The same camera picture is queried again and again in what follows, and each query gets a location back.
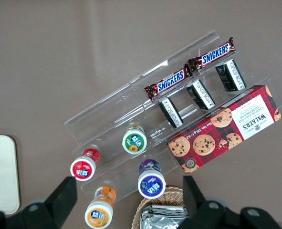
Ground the silver foil packet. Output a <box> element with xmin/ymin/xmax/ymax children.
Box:
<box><xmin>140</xmin><ymin>204</ymin><xmax>189</xmax><ymax>229</ymax></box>

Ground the cream rectangular plastic tray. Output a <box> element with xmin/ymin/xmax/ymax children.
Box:
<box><xmin>0</xmin><ymin>135</ymin><xmax>21</xmax><ymax>215</ymax></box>

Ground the Snickers chocolate bar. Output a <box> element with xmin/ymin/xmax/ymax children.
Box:
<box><xmin>144</xmin><ymin>68</ymin><xmax>193</xmax><ymax>101</ymax></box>
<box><xmin>187</xmin><ymin>37</ymin><xmax>236</xmax><ymax>72</ymax></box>

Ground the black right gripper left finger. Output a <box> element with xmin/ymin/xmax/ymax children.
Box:
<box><xmin>19</xmin><ymin>177</ymin><xmax>78</xmax><ymax>229</ymax></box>

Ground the orange gum bottle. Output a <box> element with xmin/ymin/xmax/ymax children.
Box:
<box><xmin>84</xmin><ymin>186</ymin><xmax>117</xmax><ymax>229</ymax></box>

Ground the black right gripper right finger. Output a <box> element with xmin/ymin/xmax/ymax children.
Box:
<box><xmin>178</xmin><ymin>176</ymin><xmax>241</xmax><ymax>229</ymax></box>

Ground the small black snack box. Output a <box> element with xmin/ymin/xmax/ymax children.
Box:
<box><xmin>186</xmin><ymin>79</ymin><xmax>216</xmax><ymax>111</ymax></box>
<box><xmin>157</xmin><ymin>96</ymin><xmax>184</xmax><ymax>129</ymax></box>
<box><xmin>215</xmin><ymin>59</ymin><xmax>247</xmax><ymax>92</ymax></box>

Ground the tan wicker basket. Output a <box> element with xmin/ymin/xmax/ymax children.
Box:
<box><xmin>131</xmin><ymin>186</ymin><xmax>191</xmax><ymax>229</ymax></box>

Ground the green gum bottle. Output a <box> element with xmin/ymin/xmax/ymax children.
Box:
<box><xmin>122</xmin><ymin>123</ymin><xmax>148</xmax><ymax>155</ymax></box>

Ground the red Walkers cookie box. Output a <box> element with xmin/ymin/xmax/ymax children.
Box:
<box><xmin>166</xmin><ymin>85</ymin><xmax>282</xmax><ymax>174</ymax></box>

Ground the red gum bottle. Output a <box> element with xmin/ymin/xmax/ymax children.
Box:
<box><xmin>70</xmin><ymin>147</ymin><xmax>102</xmax><ymax>182</ymax></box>

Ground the purple gum bottle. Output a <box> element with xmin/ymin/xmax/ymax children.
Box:
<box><xmin>137</xmin><ymin>159</ymin><xmax>167</xmax><ymax>199</ymax></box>

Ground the clear acrylic tiered shelf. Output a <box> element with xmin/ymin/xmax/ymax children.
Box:
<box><xmin>64</xmin><ymin>30</ymin><xmax>282</xmax><ymax>203</ymax></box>

